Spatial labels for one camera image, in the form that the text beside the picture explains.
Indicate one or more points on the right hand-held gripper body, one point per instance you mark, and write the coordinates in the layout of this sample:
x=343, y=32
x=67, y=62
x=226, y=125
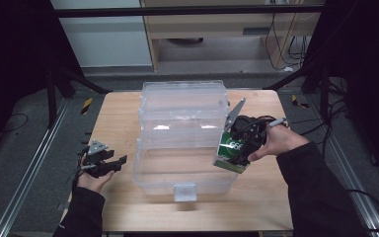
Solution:
x=251, y=131

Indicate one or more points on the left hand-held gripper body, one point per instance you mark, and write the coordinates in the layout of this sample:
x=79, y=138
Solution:
x=93, y=158

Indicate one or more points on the green white carton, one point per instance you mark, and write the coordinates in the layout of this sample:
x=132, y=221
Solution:
x=227, y=154

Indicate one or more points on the clear plastic storage box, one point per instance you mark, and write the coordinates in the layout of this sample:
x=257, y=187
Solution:
x=181, y=131

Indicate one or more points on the person's left hand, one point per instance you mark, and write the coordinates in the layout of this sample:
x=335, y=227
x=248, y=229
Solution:
x=93, y=182

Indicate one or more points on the person's right hand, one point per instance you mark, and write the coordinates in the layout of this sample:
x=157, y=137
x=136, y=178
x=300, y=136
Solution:
x=281, y=141

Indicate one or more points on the yellow black striped tape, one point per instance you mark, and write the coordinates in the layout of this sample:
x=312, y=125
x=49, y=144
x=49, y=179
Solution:
x=86, y=106
x=299, y=102

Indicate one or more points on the white plug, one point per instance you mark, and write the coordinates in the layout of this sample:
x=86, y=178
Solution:
x=288, y=69

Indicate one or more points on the black metal stand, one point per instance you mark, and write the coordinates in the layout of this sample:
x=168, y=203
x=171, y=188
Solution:
x=324, y=92
x=51, y=98

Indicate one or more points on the white cabinet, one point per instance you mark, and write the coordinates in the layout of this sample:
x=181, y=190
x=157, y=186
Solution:
x=105, y=42

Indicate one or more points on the dark round base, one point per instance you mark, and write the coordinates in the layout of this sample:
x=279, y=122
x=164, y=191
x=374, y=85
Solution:
x=186, y=40

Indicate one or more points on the light wooden desk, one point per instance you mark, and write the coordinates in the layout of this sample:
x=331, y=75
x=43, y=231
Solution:
x=210, y=24

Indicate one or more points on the black curtain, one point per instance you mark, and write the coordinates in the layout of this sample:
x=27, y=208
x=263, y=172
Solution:
x=368, y=65
x=13, y=49

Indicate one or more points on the black horizontal bar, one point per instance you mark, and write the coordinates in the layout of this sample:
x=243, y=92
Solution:
x=177, y=11

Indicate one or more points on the aluminium floor rail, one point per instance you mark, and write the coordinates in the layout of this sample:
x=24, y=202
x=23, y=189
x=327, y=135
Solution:
x=345, y=158
x=36, y=164

